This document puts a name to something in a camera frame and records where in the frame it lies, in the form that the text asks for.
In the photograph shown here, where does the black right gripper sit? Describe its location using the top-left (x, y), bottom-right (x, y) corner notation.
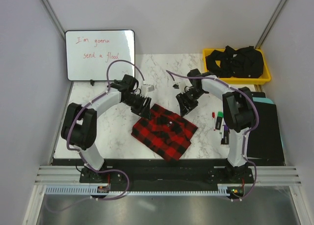
top-left (176, 87), bottom-right (206, 117)

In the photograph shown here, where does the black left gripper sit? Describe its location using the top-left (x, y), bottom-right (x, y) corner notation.
top-left (122, 94), bottom-right (151, 121)

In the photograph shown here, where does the red black plaid shirt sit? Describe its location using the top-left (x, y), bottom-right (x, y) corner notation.
top-left (131, 104), bottom-right (198, 164)

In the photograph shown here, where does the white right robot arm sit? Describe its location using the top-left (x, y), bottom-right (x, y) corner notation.
top-left (170, 69), bottom-right (260, 183)

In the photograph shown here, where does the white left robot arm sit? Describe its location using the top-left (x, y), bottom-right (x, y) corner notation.
top-left (61, 75), bottom-right (154, 182)

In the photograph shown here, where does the black folder stack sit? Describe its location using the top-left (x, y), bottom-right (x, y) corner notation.
top-left (247, 92), bottom-right (285, 166)

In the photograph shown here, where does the red marker pen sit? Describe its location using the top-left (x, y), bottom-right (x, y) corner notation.
top-left (211, 112), bottom-right (216, 131)

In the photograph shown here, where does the green cap marker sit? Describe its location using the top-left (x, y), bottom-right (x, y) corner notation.
top-left (215, 111), bottom-right (224, 130)

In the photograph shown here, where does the purple cap marker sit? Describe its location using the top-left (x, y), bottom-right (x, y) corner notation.
top-left (222, 124), bottom-right (230, 137)

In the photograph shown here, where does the teal notebook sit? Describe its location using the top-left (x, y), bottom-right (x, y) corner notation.
top-left (253, 97), bottom-right (274, 104)

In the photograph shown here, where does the black shirt in bin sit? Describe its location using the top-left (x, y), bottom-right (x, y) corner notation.
top-left (205, 46), bottom-right (264, 78)

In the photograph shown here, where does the white dry erase board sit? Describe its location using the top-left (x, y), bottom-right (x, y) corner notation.
top-left (65, 29), bottom-right (135, 81)

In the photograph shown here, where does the yellow plastic bin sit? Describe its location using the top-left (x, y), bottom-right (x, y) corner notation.
top-left (202, 48), bottom-right (272, 84)

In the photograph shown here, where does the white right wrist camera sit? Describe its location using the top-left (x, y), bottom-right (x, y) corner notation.
top-left (172, 81), bottom-right (188, 93)

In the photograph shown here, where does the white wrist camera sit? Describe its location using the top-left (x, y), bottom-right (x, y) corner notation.
top-left (140, 84), bottom-right (155, 97)
top-left (172, 81), bottom-right (188, 93)

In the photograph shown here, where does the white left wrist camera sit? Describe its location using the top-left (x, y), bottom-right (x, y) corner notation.
top-left (140, 84), bottom-right (155, 97)

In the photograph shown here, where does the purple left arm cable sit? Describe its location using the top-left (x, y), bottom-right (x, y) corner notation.
top-left (45, 59), bottom-right (146, 213)

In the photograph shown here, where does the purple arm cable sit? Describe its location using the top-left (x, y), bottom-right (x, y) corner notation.
top-left (45, 59), bottom-right (146, 213)
top-left (165, 70), bottom-right (260, 201)

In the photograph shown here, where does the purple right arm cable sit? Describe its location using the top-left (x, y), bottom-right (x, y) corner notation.
top-left (165, 70), bottom-right (260, 201)

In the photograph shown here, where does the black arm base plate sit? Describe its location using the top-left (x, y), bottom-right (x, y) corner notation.
top-left (79, 159), bottom-right (254, 192)

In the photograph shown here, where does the white slotted cable duct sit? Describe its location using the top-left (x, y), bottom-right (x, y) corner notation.
top-left (45, 184), bottom-right (157, 196)

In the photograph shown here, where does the aluminium frame rail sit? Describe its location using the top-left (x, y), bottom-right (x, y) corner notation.
top-left (35, 166), bottom-right (301, 186)

